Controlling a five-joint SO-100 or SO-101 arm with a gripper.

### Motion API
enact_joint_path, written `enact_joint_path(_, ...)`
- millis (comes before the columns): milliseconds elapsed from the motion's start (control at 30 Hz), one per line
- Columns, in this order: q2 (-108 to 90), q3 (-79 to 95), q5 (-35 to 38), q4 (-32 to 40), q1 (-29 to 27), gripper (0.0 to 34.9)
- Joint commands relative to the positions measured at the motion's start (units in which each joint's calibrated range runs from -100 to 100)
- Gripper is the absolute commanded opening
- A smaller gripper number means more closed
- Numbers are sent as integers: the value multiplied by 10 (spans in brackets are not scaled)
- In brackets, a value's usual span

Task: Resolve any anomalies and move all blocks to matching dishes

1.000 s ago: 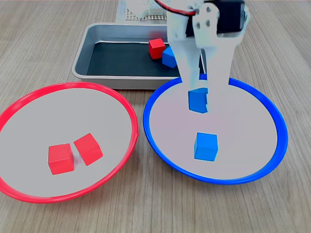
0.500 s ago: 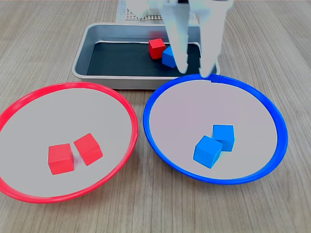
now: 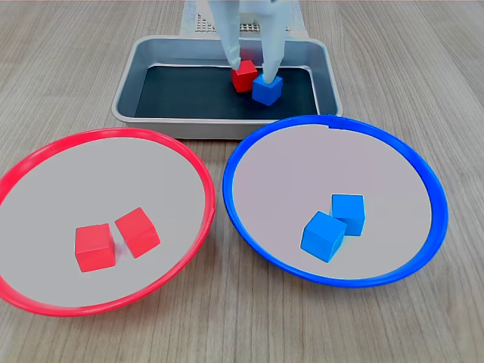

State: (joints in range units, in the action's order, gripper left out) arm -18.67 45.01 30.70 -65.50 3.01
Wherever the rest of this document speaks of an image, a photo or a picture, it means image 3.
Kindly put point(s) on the small red cube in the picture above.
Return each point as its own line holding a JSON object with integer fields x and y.
{"x": 244, "y": 79}
{"x": 94, "y": 247}
{"x": 138, "y": 232}

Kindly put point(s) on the black tray mat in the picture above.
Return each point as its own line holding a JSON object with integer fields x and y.
{"x": 181, "y": 98}

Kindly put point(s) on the steel tray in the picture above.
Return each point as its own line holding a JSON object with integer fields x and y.
{"x": 128, "y": 90}

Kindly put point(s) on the white plate with blue rim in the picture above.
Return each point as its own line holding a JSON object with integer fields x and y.
{"x": 287, "y": 170}

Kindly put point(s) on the pale perforated base plate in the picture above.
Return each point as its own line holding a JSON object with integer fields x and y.
{"x": 201, "y": 23}

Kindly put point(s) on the white plate with red rim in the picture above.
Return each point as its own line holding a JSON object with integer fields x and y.
{"x": 102, "y": 189}

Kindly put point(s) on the translucent masking tape strip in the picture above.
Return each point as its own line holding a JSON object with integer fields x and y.
{"x": 298, "y": 20}
{"x": 188, "y": 22}

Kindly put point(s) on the small blue cube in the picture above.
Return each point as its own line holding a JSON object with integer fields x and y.
{"x": 321, "y": 238}
{"x": 349, "y": 211}
{"x": 266, "y": 92}

